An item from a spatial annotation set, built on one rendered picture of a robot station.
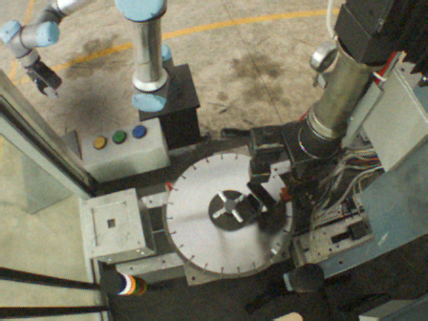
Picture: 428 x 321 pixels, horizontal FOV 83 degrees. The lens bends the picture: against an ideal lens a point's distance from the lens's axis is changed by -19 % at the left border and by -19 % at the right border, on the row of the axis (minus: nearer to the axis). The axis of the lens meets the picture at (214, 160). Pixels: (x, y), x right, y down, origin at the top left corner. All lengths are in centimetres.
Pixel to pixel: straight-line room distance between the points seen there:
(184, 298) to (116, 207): 35
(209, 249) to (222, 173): 21
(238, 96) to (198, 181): 141
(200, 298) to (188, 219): 29
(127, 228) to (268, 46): 204
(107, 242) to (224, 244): 34
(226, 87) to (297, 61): 65
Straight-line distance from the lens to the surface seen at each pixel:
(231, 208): 72
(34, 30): 97
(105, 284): 58
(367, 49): 33
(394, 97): 39
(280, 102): 216
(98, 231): 89
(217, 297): 95
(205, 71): 232
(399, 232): 48
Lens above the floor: 170
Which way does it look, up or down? 64 degrees down
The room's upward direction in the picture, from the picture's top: 5 degrees counter-clockwise
